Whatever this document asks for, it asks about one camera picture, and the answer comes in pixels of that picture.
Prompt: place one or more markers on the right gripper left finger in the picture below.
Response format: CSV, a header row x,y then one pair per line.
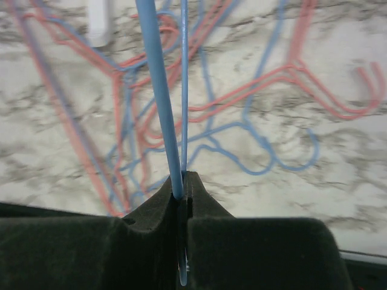
x,y
50,249

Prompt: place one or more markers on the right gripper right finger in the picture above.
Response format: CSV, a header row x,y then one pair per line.
x,y
226,252

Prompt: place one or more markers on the white clothes rack frame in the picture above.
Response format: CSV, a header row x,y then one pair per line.
x,y
99,14

